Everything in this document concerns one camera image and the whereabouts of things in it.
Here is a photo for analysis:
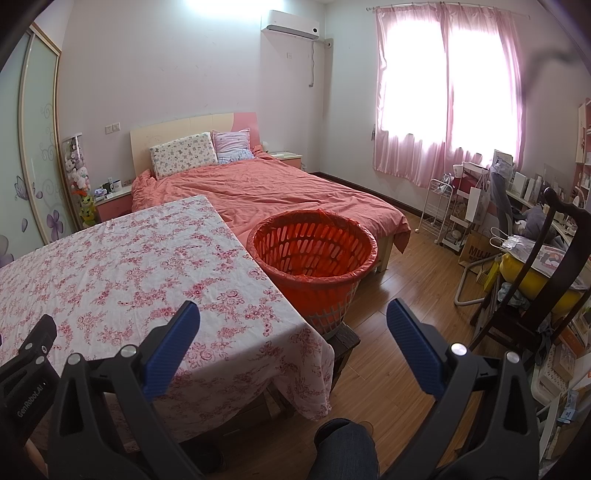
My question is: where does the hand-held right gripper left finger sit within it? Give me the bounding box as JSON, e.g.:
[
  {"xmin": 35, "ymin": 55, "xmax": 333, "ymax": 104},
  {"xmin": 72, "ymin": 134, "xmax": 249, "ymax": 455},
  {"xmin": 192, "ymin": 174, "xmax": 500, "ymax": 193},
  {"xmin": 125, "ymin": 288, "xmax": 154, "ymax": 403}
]
[{"xmin": 46, "ymin": 300, "xmax": 204, "ymax": 480}]

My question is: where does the brown cardboard bag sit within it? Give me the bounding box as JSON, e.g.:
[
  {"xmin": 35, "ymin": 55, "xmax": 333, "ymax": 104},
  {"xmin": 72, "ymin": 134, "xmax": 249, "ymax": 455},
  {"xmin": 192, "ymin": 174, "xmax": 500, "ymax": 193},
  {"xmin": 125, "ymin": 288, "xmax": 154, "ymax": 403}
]
[{"xmin": 459, "ymin": 231, "xmax": 495, "ymax": 268}]

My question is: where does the clear tube of plush toys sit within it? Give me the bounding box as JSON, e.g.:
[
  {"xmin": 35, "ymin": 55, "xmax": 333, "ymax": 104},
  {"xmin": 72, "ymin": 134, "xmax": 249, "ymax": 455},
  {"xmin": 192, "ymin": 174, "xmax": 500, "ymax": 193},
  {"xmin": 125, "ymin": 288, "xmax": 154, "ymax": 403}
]
[{"xmin": 61, "ymin": 133, "xmax": 95, "ymax": 227}]

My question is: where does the floral print pillow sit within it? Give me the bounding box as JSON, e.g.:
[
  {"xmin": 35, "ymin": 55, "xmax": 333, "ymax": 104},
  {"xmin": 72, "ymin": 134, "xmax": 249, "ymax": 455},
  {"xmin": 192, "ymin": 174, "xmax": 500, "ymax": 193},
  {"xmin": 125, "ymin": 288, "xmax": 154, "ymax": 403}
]
[{"xmin": 148, "ymin": 132, "xmax": 219, "ymax": 180}]

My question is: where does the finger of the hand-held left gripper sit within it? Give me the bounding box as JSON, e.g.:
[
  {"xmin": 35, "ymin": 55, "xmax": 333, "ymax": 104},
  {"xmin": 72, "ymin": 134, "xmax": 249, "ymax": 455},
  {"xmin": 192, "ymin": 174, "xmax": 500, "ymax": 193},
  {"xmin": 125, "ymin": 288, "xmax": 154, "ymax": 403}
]
[{"xmin": 0, "ymin": 315, "xmax": 57, "ymax": 370}]

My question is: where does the dark wooden chair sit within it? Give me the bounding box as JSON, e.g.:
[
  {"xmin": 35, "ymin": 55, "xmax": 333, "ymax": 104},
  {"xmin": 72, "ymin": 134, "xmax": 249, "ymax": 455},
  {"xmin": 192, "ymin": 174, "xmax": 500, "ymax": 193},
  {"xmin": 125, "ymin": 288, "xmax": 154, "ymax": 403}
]
[{"xmin": 468, "ymin": 187, "xmax": 591, "ymax": 370}]

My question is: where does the white paper bag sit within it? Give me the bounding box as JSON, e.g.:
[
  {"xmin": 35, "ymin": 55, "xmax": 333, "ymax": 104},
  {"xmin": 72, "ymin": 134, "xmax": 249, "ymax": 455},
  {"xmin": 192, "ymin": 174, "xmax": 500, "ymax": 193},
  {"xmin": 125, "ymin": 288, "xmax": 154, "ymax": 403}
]
[{"xmin": 465, "ymin": 187, "xmax": 491, "ymax": 225}]

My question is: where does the bed with pink duvet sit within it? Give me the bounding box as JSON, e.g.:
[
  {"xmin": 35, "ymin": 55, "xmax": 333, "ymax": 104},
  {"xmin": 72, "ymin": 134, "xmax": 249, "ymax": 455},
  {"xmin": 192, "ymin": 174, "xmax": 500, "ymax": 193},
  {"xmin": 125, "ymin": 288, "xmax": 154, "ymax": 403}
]
[{"xmin": 131, "ymin": 147, "xmax": 411, "ymax": 252}]

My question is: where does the cluttered desk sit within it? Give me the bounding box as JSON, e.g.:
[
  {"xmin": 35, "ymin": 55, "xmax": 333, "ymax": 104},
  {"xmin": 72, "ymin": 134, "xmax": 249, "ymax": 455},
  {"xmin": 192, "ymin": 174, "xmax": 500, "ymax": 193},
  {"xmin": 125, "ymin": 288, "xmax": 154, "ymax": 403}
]
[{"xmin": 452, "ymin": 148, "xmax": 591, "ymax": 232}]

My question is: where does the curtain rod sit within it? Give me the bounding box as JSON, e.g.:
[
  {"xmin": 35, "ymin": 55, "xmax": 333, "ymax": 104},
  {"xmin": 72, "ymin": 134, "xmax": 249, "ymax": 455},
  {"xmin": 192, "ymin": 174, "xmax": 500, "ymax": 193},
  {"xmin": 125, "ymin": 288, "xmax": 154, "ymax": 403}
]
[{"xmin": 365, "ymin": 2, "xmax": 532, "ymax": 19}]

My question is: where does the pink striped pillow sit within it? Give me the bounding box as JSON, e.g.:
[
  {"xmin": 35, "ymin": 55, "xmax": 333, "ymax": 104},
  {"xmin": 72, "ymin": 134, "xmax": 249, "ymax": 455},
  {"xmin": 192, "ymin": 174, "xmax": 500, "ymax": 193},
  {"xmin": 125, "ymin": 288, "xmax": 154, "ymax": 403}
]
[{"xmin": 211, "ymin": 130, "xmax": 254, "ymax": 164}]

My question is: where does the white air conditioner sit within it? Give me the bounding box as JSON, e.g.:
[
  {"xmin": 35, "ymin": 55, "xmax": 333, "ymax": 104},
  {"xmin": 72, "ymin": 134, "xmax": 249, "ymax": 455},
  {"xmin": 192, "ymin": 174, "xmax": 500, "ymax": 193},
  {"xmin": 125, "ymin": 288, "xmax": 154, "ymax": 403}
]
[{"xmin": 260, "ymin": 10, "xmax": 320, "ymax": 38}]

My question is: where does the white tube frame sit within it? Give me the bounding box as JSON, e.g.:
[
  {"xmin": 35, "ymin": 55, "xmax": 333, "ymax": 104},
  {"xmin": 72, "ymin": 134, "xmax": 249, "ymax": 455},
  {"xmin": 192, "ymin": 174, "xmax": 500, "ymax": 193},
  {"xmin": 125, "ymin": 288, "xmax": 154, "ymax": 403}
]
[{"xmin": 455, "ymin": 251, "xmax": 504, "ymax": 305}]

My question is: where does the air conditioner pipe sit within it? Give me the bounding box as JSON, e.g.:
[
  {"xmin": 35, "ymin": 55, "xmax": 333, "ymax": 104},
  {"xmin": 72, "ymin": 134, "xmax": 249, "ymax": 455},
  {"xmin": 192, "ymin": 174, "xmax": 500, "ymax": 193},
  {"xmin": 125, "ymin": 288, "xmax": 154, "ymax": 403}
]
[{"xmin": 308, "ymin": 39, "xmax": 334, "ymax": 88}]

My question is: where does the person's right leg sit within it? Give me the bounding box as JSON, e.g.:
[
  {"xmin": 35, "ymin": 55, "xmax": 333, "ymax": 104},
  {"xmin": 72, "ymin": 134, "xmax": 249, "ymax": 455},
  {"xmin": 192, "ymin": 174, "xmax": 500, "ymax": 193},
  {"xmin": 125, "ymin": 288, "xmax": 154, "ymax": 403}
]
[{"xmin": 314, "ymin": 418, "xmax": 379, "ymax": 480}]

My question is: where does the pink white nightstand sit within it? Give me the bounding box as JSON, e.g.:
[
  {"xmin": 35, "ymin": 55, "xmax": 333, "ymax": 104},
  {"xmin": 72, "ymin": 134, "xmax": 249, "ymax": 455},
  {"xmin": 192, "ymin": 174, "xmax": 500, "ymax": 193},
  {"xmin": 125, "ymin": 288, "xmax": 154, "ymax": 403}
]
[
  {"xmin": 268, "ymin": 150, "xmax": 303, "ymax": 171},
  {"xmin": 95, "ymin": 185, "xmax": 134, "ymax": 222}
]

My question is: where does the dark wooden stool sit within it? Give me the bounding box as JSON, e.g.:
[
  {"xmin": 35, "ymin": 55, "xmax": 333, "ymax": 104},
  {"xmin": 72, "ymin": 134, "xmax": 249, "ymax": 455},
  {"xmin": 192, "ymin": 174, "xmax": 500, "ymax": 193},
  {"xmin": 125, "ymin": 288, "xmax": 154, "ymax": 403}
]
[{"xmin": 323, "ymin": 323, "xmax": 362, "ymax": 370}]

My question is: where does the pink curtain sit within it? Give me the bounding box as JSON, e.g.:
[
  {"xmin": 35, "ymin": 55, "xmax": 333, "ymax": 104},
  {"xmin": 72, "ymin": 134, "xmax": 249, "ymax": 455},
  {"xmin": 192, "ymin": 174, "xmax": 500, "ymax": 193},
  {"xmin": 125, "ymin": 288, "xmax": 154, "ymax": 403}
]
[{"xmin": 373, "ymin": 4, "xmax": 527, "ymax": 188}]

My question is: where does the white wire rack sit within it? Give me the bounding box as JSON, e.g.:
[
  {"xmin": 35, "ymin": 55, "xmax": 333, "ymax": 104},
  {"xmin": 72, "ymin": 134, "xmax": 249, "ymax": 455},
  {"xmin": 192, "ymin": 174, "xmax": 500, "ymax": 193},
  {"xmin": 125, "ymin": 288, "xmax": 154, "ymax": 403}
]
[{"xmin": 418, "ymin": 178, "xmax": 455, "ymax": 243}]

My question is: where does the yellow cushion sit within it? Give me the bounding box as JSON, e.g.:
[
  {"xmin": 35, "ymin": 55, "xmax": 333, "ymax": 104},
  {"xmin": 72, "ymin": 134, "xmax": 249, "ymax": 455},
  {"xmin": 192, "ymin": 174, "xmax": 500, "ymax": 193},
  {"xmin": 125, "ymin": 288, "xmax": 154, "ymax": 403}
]
[{"xmin": 501, "ymin": 253, "xmax": 587, "ymax": 315}]

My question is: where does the beige pink bed headboard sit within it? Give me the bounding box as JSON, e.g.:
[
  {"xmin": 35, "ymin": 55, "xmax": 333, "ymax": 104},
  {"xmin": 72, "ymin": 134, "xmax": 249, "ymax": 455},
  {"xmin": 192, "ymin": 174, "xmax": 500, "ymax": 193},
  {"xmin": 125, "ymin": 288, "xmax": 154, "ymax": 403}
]
[{"xmin": 130, "ymin": 112, "xmax": 257, "ymax": 181}]

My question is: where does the grey office chair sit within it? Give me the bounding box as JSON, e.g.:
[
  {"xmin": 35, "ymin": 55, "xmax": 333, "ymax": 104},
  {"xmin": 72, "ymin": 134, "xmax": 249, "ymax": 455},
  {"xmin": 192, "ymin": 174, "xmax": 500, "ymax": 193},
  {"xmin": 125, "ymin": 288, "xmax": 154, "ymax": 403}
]
[{"xmin": 489, "ymin": 168, "xmax": 515, "ymax": 232}]

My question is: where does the floral glass sliding wardrobe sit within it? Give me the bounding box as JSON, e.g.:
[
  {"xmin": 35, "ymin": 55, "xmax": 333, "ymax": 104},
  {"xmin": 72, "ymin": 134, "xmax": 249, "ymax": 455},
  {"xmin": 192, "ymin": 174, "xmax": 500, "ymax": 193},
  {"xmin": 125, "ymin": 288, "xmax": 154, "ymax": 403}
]
[{"xmin": 0, "ymin": 23, "xmax": 77, "ymax": 268}]

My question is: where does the orange plastic laundry basket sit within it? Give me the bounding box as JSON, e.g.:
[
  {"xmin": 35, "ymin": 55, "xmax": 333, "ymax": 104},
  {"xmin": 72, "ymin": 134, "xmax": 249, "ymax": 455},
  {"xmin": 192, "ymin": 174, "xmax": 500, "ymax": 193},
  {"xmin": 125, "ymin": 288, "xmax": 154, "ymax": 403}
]
[{"xmin": 246, "ymin": 209, "xmax": 378, "ymax": 335}]

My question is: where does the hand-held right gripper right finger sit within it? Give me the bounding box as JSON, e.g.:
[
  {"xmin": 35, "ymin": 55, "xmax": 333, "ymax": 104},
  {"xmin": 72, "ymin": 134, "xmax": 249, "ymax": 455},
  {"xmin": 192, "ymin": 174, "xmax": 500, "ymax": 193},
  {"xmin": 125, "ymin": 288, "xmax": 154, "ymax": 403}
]
[{"xmin": 387, "ymin": 298, "xmax": 541, "ymax": 480}]

